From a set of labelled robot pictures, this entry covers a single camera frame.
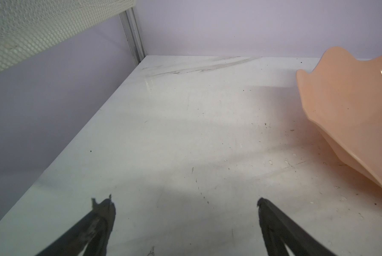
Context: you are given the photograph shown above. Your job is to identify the aluminium frame post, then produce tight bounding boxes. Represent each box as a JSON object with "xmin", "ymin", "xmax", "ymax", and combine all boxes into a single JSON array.
[{"xmin": 120, "ymin": 7, "xmax": 147, "ymax": 66}]

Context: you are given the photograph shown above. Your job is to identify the white mesh wall shelf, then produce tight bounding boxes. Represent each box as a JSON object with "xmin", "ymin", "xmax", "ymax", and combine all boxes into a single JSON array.
[{"xmin": 0, "ymin": 0, "xmax": 136, "ymax": 72}]

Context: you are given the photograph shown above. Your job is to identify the peach wavy fruit bowl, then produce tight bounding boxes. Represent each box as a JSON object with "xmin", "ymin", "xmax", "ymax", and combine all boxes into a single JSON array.
[{"xmin": 296, "ymin": 47, "xmax": 382, "ymax": 187}]

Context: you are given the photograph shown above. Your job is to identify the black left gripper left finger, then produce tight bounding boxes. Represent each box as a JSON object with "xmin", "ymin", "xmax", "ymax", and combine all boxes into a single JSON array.
[{"xmin": 37, "ymin": 196, "xmax": 116, "ymax": 256}]

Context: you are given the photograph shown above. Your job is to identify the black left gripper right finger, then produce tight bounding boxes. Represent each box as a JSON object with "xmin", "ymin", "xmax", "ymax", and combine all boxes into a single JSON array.
[{"xmin": 257, "ymin": 197, "xmax": 335, "ymax": 256}]

